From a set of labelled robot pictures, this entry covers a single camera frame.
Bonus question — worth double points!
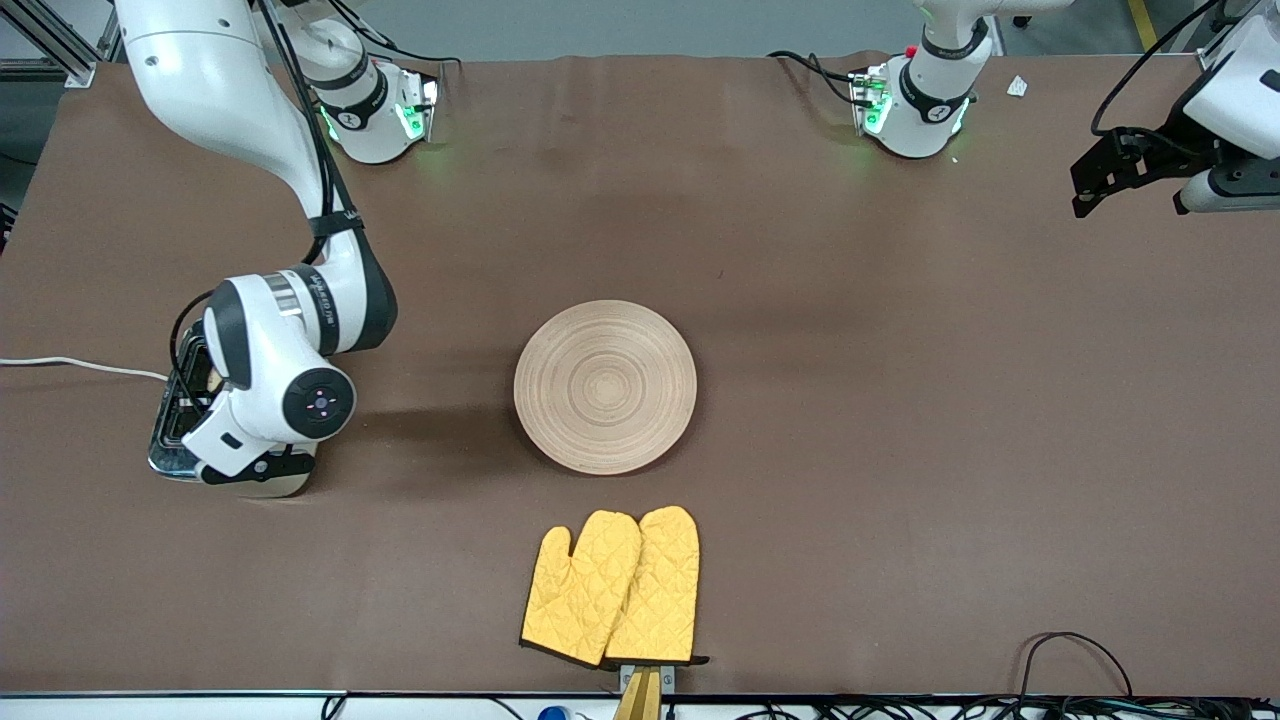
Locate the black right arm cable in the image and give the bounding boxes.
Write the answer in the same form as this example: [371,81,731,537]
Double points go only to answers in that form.
[168,0,351,421]

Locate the black cable bundle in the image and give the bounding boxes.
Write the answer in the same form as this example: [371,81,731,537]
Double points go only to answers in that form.
[665,693,1280,720]

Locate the yellow quilted oven mitt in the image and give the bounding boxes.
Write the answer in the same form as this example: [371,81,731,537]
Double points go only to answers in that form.
[603,506,711,669]
[519,510,642,668]

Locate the green lit base connector box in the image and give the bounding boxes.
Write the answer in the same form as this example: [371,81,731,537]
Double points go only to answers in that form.
[395,68,443,143]
[848,62,893,137]

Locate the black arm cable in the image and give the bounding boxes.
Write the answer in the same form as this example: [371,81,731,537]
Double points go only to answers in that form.
[1090,0,1216,136]
[168,0,351,421]

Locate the white toaster power cable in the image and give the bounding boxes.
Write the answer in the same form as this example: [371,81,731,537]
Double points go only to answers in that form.
[0,356,169,383]

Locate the large table cover mat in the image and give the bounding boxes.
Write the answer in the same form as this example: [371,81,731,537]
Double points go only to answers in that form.
[0,52,1280,698]

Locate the aluminium frame strut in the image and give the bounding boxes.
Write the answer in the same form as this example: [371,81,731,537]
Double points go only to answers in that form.
[0,0,121,89]

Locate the black looped cable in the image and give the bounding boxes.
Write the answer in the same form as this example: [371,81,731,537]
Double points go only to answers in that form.
[1015,631,1136,701]

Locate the black base cable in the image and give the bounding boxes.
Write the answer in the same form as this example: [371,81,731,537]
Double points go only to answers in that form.
[768,50,863,106]
[345,0,463,76]

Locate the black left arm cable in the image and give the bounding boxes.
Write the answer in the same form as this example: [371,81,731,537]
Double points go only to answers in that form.
[1090,0,1216,136]

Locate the cream and chrome toaster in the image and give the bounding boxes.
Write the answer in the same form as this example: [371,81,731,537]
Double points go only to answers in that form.
[147,330,323,499]

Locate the round wooden plate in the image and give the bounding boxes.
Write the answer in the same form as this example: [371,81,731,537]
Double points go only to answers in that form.
[513,299,698,477]

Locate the yellow table edge clamp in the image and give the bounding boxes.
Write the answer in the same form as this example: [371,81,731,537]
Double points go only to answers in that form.
[616,662,677,720]

